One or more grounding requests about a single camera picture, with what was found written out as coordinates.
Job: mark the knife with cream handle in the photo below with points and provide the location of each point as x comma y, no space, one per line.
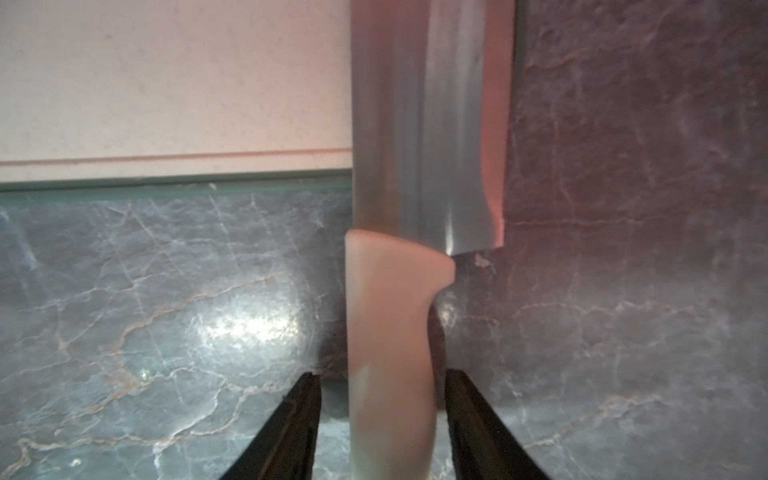
408,240

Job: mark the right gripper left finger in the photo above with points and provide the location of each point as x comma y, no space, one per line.
285,446

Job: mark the beige cutting board green rim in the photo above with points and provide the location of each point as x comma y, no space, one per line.
121,92

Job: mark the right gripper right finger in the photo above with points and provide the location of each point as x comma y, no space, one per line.
482,446

